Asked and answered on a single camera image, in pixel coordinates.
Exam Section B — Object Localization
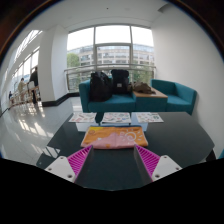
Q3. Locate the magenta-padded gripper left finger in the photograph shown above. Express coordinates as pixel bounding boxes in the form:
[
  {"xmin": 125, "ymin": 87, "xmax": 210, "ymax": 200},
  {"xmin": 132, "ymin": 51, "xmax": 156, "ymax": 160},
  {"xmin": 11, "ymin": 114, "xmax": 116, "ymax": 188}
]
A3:
[{"xmin": 44, "ymin": 144, "xmax": 96, "ymax": 191}]

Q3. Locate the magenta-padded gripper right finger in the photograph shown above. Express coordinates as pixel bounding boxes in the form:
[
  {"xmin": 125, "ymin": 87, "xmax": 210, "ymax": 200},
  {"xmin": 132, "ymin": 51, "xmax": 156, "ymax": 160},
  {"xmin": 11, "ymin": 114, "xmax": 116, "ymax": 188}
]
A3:
[{"xmin": 133, "ymin": 144, "xmax": 183, "ymax": 186}]

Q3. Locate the orange pink yellow printed towel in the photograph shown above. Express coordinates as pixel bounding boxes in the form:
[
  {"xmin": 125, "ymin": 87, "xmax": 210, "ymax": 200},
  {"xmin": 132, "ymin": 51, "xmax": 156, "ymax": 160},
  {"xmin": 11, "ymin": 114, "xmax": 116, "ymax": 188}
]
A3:
[{"xmin": 80, "ymin": 125, "xmax": 149, "ymax": 150}]

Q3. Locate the white sticker sheet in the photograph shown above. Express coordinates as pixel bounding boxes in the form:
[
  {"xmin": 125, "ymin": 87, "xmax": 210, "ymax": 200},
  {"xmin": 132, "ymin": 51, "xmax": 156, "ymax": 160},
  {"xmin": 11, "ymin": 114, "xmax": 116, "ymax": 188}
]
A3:
[
  {"xmin": 68, "ymin": 112, "xmax": 98, "ymax": 124},
  {"xmin": 135, "ymin": 111, "xmax": 165, "ymax": 124},
  {"xmin": 101, "ymin": 111, "xmax": 132, "ymax": 125}
]

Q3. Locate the wooden sofa side table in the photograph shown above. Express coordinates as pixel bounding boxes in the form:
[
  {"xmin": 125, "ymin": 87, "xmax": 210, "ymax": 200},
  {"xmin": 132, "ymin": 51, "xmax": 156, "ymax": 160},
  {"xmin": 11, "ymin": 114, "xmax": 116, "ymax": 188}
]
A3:
[{"xmin": 132, "ymin": 87, "xmax": 169, "ymax": 99}]

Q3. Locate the teal sofa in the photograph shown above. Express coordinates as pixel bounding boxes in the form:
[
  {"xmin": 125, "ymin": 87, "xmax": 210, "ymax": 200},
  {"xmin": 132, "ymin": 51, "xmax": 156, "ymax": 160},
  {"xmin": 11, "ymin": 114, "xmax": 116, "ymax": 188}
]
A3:
[{"xmin": 78, "ymin": 78, "xmax": 198, "ymax": 116}]

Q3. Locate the brown jacket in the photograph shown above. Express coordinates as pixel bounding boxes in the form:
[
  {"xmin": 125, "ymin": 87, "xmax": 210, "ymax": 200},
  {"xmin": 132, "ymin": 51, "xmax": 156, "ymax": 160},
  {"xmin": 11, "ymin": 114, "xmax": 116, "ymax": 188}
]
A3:
[{"xmin": 127, "ymin": 81, "xmax": 156, "ymax": 95}]

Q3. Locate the large black backpack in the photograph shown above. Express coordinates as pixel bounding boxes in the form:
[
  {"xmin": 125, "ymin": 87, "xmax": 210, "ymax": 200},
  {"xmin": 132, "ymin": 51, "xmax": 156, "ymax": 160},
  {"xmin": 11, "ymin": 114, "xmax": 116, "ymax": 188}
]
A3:
[{"xmin": 88, "ymin": 70, "xmax": 114, "ymax": 103}]

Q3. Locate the person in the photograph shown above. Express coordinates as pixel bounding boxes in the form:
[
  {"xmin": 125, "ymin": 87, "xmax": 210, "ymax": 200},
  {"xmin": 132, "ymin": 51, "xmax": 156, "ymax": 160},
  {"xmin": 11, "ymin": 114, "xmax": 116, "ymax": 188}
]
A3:
[
  {"xmin": 29, "ymin": 66, "xmax": 39, "ymax": 105},
  {"xmin": 17, "ymin": 77, "xmax": 28, "ymax": 103}
]

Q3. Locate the black backpack with label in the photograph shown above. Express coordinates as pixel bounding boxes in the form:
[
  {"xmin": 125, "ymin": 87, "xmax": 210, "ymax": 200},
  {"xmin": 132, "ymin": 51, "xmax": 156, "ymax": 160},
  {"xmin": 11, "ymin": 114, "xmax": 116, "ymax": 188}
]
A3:
[{"xmin": 110, "ymin": 68, "xmax": 131, "ymax": 95}]

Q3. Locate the metal window railing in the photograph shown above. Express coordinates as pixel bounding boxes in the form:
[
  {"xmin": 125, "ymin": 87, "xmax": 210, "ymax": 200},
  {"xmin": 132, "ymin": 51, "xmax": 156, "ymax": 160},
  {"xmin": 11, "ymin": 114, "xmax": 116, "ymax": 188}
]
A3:
[{"xmin": 64, "ymin": 63, "xmax": 157, "ymax": 93}]

